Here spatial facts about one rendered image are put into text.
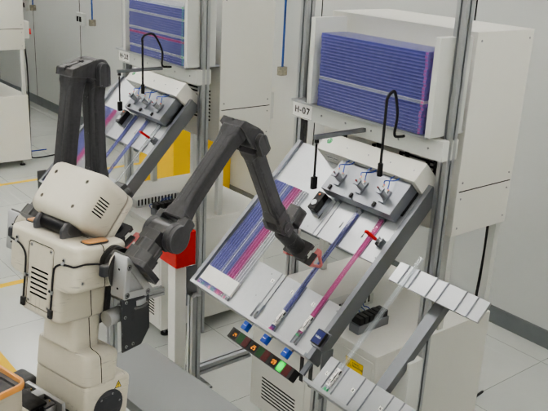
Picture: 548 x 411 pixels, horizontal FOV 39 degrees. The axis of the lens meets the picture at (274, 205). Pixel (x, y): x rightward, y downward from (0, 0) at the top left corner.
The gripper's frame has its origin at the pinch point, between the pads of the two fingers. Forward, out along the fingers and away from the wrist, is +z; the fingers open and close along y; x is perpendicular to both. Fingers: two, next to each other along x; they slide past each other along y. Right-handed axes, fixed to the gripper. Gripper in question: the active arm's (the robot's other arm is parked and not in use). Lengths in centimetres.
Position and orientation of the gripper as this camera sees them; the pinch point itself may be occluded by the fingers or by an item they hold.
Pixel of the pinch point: (311, 260)
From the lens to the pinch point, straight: 263.4
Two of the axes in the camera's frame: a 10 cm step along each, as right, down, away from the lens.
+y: -6.3, -3.0, 7.2
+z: 5.1, 5.4, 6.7
